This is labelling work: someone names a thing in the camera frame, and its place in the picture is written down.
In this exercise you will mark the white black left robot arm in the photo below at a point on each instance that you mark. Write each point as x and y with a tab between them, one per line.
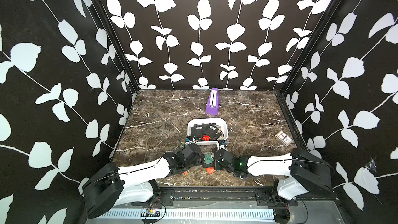
113	185

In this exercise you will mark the black barcode tea bag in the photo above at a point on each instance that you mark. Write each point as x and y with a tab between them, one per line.
210	129

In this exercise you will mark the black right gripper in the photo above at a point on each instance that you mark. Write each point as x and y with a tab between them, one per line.
216	164

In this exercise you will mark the black front mounting rail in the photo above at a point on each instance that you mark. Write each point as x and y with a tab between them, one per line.
262	195

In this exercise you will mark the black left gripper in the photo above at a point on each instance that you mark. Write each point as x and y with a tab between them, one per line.
200	159

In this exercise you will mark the white plastic storage box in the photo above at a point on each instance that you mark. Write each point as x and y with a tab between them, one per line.
220	124

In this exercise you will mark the brown label tea bag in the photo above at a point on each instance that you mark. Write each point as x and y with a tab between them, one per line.
219	135

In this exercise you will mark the white perforated vent strip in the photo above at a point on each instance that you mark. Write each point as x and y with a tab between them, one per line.
257	215

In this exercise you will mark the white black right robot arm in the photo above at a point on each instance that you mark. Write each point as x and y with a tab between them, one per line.
304	172

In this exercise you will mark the black tea bag back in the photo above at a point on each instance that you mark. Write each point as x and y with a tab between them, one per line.
197	131

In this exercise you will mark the orange tea bag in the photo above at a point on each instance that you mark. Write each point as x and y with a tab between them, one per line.
205	138

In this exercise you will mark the small circuit board with wires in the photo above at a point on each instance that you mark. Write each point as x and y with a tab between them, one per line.
151	213

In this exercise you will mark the purple metronome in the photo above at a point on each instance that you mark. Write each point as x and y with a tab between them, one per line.
212	106

